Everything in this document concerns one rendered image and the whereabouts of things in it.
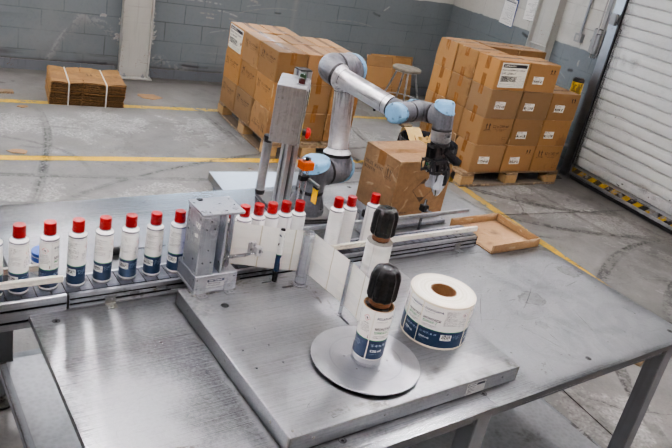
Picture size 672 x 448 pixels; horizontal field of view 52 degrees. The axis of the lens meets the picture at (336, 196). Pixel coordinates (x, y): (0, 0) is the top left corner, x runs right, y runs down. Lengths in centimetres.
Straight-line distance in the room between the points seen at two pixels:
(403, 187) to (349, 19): 571
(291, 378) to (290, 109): 84
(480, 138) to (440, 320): 415
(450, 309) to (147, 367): 85
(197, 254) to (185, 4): 582
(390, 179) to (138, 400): 151
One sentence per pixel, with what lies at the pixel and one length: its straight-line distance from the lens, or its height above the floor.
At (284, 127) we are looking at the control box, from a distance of 222.
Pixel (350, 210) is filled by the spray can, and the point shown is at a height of 104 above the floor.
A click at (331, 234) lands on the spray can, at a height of 95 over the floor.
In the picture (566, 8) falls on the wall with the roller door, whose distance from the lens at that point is 780.
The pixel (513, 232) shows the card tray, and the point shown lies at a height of 83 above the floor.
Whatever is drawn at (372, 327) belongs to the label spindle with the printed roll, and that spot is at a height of 102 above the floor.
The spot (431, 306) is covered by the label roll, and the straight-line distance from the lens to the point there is 205.
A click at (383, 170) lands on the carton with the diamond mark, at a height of 104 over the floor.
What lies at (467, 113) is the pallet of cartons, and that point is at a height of 61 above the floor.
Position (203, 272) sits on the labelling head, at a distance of 210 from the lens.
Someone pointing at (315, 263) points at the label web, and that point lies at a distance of 221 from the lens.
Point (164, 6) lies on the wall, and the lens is 767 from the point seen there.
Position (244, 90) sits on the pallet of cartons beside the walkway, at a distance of 627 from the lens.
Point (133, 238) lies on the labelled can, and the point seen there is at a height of 102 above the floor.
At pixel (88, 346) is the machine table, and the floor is 83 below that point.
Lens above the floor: 200
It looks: 22 degrees down
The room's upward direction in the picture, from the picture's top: 12 degrees clockwise
